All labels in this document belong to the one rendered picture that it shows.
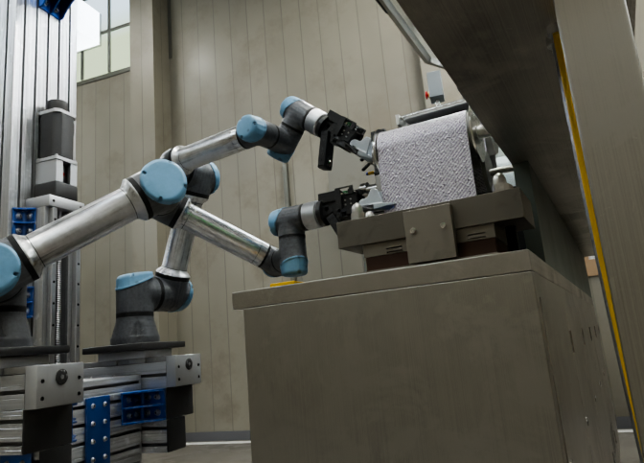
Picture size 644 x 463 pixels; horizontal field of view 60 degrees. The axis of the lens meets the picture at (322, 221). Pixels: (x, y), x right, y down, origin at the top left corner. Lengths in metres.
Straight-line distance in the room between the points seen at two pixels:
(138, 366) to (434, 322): 1.01
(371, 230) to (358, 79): 4.35
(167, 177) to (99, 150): 5.45
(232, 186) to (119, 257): 1.50
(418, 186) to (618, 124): 0.89
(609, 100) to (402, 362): 0.70
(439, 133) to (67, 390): 1.06
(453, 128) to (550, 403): 0.69
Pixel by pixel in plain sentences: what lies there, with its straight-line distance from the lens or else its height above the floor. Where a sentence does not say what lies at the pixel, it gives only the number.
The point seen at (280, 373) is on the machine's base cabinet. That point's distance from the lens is 1.25.
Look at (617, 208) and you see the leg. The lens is 0.56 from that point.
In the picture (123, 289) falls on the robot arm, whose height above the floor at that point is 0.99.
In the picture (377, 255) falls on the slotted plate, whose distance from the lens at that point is 1.23.
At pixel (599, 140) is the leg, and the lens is 0.57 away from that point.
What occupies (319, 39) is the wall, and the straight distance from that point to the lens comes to 5.86.
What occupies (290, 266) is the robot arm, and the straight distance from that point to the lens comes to 1.50.
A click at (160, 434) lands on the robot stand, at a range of 1.79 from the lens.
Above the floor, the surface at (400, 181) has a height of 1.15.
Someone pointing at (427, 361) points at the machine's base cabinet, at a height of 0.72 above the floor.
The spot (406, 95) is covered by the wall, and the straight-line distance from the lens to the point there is 5.33.
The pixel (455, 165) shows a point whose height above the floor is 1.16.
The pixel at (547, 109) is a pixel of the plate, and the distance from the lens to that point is 1.11.
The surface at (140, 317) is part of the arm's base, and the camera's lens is 1.87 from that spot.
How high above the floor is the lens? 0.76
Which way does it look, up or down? 13 degrees up
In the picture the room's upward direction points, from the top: 5 degrees counter-clockwise
